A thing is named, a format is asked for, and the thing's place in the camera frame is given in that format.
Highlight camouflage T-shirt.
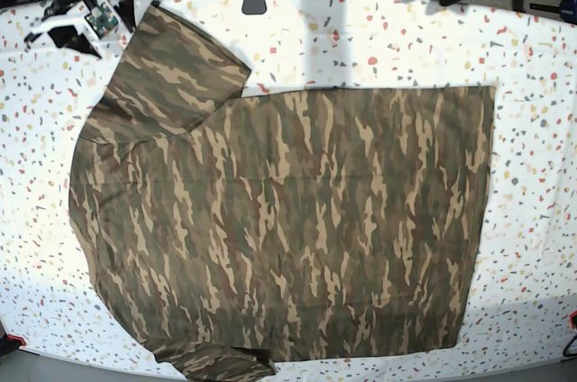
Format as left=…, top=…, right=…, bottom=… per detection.
left=69, top=4, right=495, bottom=381

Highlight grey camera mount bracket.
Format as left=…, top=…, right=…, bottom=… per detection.
left=242, top=0, right=267, bottom=15

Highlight terrazzo pattern table cloth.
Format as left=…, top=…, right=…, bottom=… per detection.
left=1, top=0, right=576, bottom=381

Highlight red table clamp right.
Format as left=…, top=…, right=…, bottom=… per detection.
left=569, top=311, right=577, bottom=330

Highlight red table clamp left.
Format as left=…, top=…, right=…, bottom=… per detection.
left=0, top=334, right=25, bottom=352

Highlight red table clamp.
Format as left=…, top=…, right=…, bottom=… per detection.
left=569, top=311, right=577, bottom=330
left=0, top=334, right=25, bottom=352

